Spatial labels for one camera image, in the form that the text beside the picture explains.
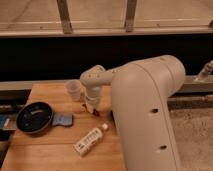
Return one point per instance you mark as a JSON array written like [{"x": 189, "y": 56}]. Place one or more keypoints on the white labelled bottle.
[{"x": 85, "y": 144}]

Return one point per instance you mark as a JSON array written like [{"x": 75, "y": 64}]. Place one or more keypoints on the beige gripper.
[{"x": 91, "y": 105}]

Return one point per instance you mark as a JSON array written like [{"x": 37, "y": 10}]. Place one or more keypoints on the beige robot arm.
[{"x": 139, "y": 93}]

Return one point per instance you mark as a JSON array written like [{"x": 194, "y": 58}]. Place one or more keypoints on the translucent plastic cup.
[{"x": 73, "y": 87}]

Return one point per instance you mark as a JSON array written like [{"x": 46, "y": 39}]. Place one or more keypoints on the right window frame post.
[{"x": 130, "y": 15}]

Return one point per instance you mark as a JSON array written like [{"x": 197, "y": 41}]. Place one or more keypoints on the dark ceramic bowl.
[{"x": 34, "y": 117}]

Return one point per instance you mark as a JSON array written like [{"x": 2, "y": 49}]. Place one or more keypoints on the left window frame post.
[{"x": 64, "y": 16}]

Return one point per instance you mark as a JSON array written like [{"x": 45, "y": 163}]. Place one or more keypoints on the window frame post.
[
  {"x": 64, "y": 16},
  {"x": 130, "y": 15}
]

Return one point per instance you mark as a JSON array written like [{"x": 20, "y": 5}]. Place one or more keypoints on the blue sponge cloth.
[{"x": 62, "y": 120}]

